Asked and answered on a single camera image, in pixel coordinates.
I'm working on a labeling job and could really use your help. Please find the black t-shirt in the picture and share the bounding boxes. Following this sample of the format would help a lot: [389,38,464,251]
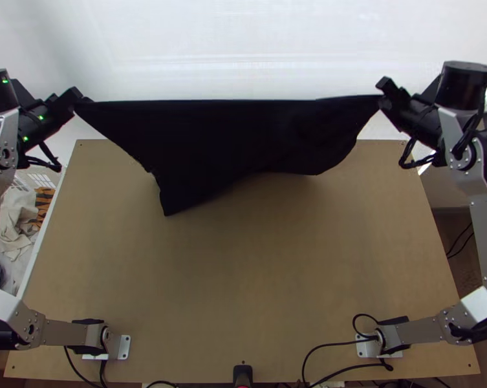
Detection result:
[74,96,384,217]

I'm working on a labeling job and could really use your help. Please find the white laundry basket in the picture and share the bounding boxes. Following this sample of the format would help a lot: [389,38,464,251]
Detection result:
[0,163,69,301]

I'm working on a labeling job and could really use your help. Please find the heap of clothes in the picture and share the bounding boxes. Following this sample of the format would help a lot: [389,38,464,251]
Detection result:
[0,185,56,293]

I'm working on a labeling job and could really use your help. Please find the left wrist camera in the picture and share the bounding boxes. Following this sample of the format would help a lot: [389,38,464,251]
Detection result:
[63,85,85,103]

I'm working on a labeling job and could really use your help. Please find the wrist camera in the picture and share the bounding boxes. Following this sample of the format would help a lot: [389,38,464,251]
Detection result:
[374,75,404,100]
[63,85,85,103]

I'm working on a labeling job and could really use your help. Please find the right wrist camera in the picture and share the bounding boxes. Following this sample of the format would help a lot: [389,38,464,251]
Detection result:
[374,75,404,100]

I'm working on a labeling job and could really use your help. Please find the black cable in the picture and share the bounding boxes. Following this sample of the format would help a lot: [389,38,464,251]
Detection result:
[398,137,437,170]
[23,139,63,174]
[453,94,487,161]
[445,222,475,261]
[301,313,395,388]
[63,345,108,388]

